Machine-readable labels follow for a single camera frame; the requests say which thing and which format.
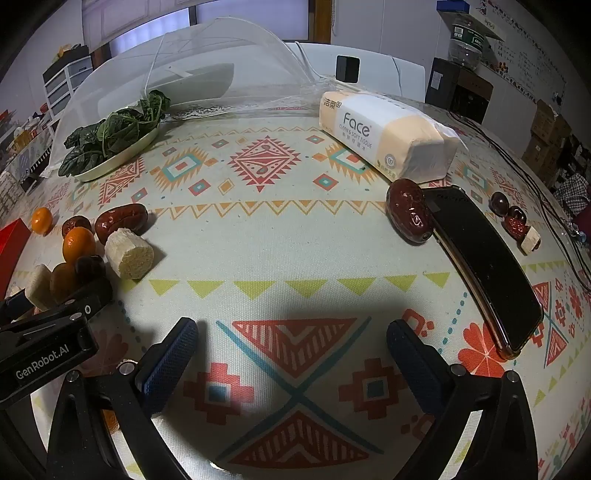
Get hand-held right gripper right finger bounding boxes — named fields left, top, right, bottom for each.
left=387, top=318, right=552, bottom=480

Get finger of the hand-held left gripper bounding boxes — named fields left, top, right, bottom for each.
left=0, top=277, right=114, bottom=346
left=0, top=286, right=34, bottom=325

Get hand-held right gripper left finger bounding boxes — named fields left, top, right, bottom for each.
left=46, top=318, right=199, bottom=480

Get dark plum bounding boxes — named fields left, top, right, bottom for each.
left=75, top=255, right=107, bottom=288

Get red box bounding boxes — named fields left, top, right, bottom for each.
left=0, top=218, right=33, bottom=301

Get large wrinkled red date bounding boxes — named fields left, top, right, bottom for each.
left=95, top=203, right=149, bottom=243

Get dull red date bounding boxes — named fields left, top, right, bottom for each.
left=62, top=215, right=92, bottom=238

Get black smartphone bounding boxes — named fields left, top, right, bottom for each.
left=422, top=185, right=546, bottom=361

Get cream oval plate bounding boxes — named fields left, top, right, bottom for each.
left=69, top=122, right=160, bottom=183

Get glossy red date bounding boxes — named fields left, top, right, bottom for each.
left=386, top=178, right=435, bottom=244

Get green spinach leaves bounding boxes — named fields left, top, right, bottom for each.
left=58, top=90, right=171, bottom=177

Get short sugarcane piece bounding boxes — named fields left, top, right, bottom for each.
left=519, top=226, right=542, bottom=254

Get wrinkled small red date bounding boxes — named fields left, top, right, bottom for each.
left=503, top=206, right=529, bottom=238

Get white plastic drawer unit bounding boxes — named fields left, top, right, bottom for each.
left=42, top=58, right=93, bottom=116

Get tissue pack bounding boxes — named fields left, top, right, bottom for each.
left=318, top=91, right=468, bottom=182

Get plaid cloth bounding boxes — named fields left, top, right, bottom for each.
left=554, top=173, right=591, bottom=217

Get cardboard boxes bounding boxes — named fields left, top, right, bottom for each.
left=522, top=99, right=573, bottom=181

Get black water dispenser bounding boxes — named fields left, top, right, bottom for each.
left=425, top=58, right=494, bottom=125

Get white mesh food cover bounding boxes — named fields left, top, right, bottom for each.
left=48, top=32, right=334, bottom=178

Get white appliance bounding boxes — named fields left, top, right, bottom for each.
left=281, top=41, right=426, bottom=100

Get window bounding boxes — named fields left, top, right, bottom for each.
left=83, top=0, right=310, bottom=52

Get black device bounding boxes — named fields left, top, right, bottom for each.
left=335, top=54, right=361, bottom=84

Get clear water bottle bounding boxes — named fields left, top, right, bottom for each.
left=450, top=16, right=485, bottom=70

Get black cable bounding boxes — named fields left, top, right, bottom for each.
left=445, top=108, right=591, bottom=291

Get wall poster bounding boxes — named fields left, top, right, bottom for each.
left=480, top=0, right=568, bottom=109

